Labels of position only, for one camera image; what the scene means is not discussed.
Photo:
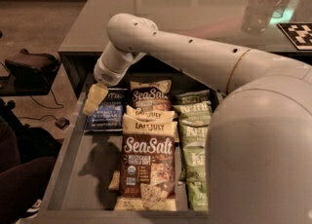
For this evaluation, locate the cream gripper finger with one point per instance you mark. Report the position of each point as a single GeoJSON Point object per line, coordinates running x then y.
{"type": "Point", "coordinates": [89, 108]}
{"type": "Point", "coordinates": [97, 93]}

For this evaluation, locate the blue Kettle chip bag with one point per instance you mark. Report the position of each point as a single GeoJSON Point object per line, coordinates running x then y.
{"type": "Point", "coordinates": [109, 115]}

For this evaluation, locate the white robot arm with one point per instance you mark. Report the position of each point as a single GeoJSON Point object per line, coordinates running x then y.
{"type": "Point", "coordinates": [260, 139]}

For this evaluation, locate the middle Late July chip bag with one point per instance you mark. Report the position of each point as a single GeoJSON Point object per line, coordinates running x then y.
{"type": "Point", "coordinates": [153, 115]}

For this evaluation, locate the rear brown Sea Salt bag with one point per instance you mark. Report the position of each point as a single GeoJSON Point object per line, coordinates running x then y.
{"type": "Point", "coordinates": [155, 95]}

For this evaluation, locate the brown sea salt bag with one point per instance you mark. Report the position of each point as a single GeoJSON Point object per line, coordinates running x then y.
{"type": "Point", "coordinates": [155, 95]}
{"type": "Point", "coordinates": [147, 176]}

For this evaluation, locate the open grey top drawer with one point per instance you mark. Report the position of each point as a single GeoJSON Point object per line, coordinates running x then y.
{"type": "Point", "coordinates": [78, 189]}

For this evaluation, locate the front brown Sea Salt bag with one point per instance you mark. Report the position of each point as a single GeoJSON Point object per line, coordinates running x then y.
{"type": "Point", "coordinates": [147, 176]}

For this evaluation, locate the green kettle chip bag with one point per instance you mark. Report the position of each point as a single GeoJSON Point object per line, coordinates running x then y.
{"type": "Point", "coordinates": [193, 152]}
{"type": "Point", "coordinates": [193, 97]}
{"type": "Point", "coordinates": [194, 115]}

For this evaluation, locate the rear green Kettle chip bag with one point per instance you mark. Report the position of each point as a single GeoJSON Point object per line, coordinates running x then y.
{"type": "Point", "coordinates": [193, 97]}

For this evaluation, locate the front green jalapeno chip bag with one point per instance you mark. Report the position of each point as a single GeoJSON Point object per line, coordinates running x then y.
{"type": "Point", "coordinates": [197, 195]}

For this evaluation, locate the grey counter cabinet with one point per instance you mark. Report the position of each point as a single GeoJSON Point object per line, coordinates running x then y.
{"type": "Point", "coordinates": [251, 23]}

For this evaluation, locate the small black power adapter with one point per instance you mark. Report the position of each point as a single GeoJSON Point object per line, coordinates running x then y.
{"type": "Point", "coordinates": [62, 123]}

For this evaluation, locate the black device on side table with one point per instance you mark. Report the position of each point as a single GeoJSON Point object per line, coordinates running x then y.
{"type": "Point", "coordinates": [32, 69]}

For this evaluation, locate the person's dark trouser leg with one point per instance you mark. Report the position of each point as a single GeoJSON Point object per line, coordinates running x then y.
{"type": "Point", "coordinates": [21, 185]}

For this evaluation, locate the black white sneaker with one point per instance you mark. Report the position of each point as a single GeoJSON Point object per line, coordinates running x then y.
{"type": "Point", "coordinates": [31, 213]}

